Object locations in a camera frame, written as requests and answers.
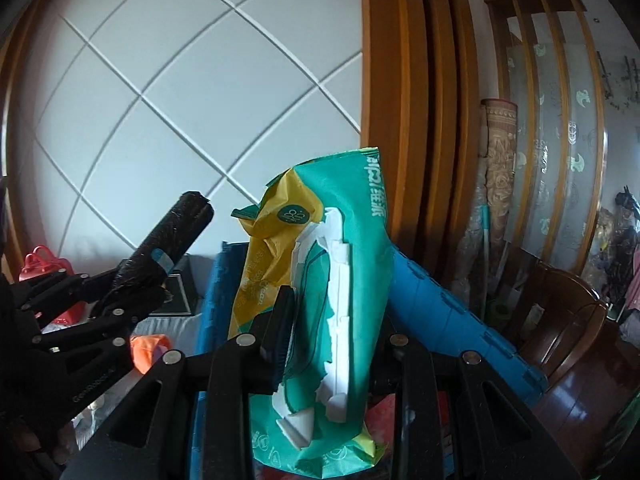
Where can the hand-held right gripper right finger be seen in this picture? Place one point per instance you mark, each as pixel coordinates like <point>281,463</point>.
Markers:
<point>415,385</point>

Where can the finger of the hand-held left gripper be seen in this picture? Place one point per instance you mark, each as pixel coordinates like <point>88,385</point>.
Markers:
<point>125,315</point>
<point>65,290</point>

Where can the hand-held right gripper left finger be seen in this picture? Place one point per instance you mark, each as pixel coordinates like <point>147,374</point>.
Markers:
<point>280,330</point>

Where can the pink pig plush orange shirt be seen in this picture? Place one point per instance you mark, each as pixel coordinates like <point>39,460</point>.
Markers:
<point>147,352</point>

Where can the blue plastic crate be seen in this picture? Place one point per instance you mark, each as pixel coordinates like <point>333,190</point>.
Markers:
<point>450,320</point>

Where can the green wet wipes packet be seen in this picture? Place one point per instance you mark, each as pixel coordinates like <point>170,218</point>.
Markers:
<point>345,285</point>

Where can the black bag roll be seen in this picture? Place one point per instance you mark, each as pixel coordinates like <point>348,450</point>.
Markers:
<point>165,240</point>

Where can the red bear-face case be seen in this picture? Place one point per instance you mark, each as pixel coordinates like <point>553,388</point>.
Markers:
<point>42,262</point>

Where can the red fabric item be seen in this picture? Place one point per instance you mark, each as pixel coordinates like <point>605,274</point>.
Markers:
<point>384,417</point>

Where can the black gift box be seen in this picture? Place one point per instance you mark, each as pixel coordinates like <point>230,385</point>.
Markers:
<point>177,290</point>

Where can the wooden chair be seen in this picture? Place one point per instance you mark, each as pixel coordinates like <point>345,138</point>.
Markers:
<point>560,310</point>

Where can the green cloth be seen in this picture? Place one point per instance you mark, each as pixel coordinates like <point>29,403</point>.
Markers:
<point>625,445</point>

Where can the plastic-wrapped pile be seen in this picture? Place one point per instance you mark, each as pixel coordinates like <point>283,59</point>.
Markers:
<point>605,245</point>

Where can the rolled patterned carpet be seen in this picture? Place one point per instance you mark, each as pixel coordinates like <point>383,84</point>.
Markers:
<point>502,160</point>

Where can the pink floral cloth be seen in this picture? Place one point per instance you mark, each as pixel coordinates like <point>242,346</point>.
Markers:
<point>635,280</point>

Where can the black hanging garment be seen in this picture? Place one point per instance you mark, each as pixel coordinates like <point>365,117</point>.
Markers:
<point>627,230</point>

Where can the wooden glass partition screen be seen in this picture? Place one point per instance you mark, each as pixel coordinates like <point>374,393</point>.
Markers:
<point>550,135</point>

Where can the hanging vine decoration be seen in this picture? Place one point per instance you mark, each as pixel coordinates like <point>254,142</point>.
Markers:
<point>620,80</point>

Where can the wooden wall frame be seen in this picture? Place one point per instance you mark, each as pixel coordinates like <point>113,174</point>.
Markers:
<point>400,110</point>

